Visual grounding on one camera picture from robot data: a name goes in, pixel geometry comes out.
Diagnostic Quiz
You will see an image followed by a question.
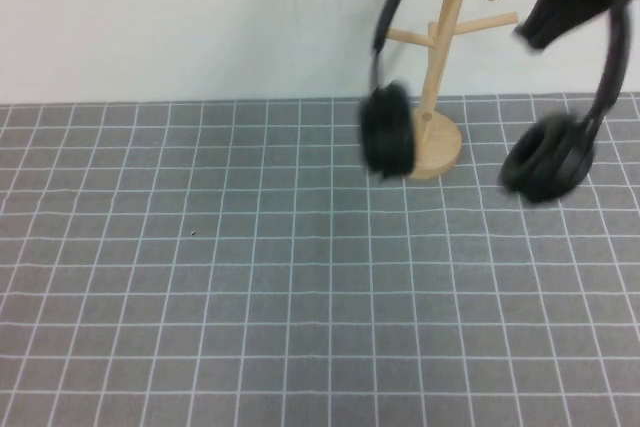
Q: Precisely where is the black over-ear headphones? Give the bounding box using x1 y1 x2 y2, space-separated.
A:
357 0 632 207

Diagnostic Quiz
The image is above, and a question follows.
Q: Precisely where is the wooden headphone stand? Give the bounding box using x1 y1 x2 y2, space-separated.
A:
384 0 517 181

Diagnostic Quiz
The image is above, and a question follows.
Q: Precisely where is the grey white-grid tablecloth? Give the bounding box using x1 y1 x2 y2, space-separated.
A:
0 93 640 427

